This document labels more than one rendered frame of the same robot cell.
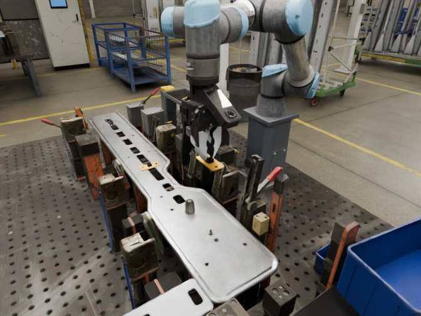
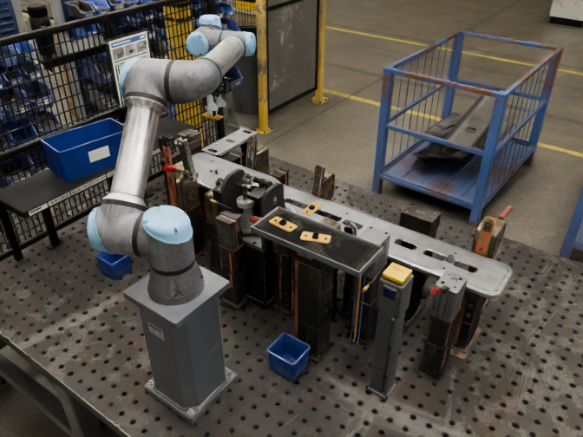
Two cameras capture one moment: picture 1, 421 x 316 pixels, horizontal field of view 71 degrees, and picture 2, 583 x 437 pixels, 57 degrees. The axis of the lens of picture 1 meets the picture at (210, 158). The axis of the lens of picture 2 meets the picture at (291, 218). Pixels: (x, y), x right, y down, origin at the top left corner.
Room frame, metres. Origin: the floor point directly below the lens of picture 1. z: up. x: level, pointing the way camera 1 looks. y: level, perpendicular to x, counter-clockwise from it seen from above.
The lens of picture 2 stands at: (2.57, -0.43, 2.07)
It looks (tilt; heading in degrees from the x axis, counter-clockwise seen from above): 34 degrees down; 158
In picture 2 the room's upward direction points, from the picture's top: straight up
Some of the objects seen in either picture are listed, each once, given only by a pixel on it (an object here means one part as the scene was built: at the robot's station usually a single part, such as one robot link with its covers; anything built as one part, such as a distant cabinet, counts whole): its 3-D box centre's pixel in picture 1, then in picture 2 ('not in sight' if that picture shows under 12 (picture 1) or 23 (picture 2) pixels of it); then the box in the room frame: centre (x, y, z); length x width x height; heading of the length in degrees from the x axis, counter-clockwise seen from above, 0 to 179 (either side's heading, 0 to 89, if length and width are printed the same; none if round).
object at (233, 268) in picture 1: (146, 165); (317, 211); (1.06, 0.27, 1.00); 1.38 x 0.22 x 0.02; 33
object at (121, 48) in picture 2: not in sight; (132, 68); (0.14, -0.22, 1.30); 0.23 x 0.02 x 0.31; 123
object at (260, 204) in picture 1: (250, 241); (191, 217); (0.74, -0.14, 0.88); 0.07 x 0.06 x 0.35; 123
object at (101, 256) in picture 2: (332, 264); (114, 263); (0.76, -0.46, 0.74); 0.11 x 0.10 x 0.09; 33
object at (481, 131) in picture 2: not in sight; (466, 120); (-0.39, 2.11, 0.47); 1.20 x 0.80 x 0.95; 121
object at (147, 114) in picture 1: (156, 145); (367, 287); (1.41, 0.29, 0.90); 0.13 x 0.10 x 0.41; 123
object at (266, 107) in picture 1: (271, 102); (174, 272); (1.41, -0.31, 1.15); 0.15 x 0.15 x 0.10
